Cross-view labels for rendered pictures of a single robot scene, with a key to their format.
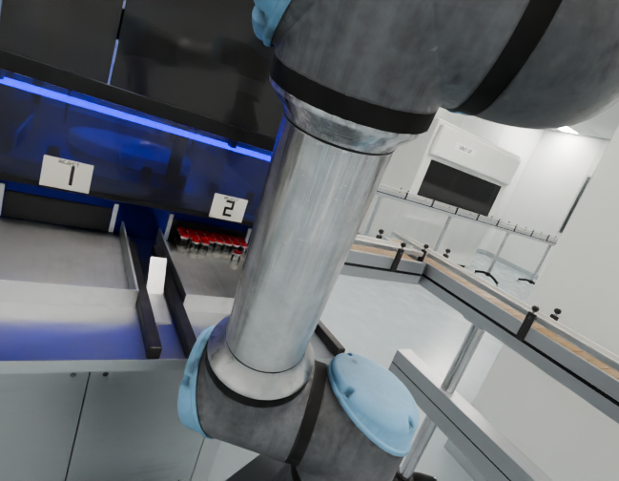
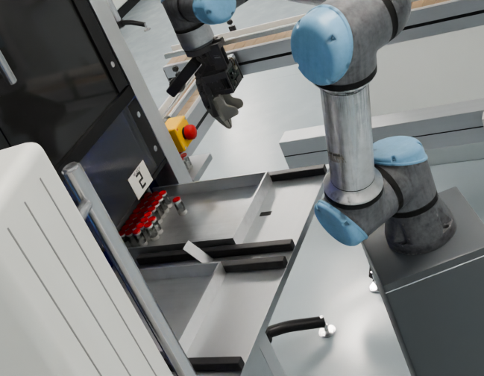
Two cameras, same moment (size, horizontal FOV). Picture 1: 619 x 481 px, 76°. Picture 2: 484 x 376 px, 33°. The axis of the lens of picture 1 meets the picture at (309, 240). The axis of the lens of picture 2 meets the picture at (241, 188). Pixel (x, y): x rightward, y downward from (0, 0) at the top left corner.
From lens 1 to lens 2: 1.23 m
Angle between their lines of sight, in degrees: 27
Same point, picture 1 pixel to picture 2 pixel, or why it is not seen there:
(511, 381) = not seen: hidden behind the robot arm
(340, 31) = (359, 67)
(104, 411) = not seen: outside the picture
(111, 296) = (216, 279)
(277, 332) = (370, 162)
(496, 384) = not seen: hidden behind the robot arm
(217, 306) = (245, 227)
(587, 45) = (406, 17)
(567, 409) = (420, 42)
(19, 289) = (195, 320)
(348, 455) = (415, 178)
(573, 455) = (453, 68)
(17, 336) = (239, 322)
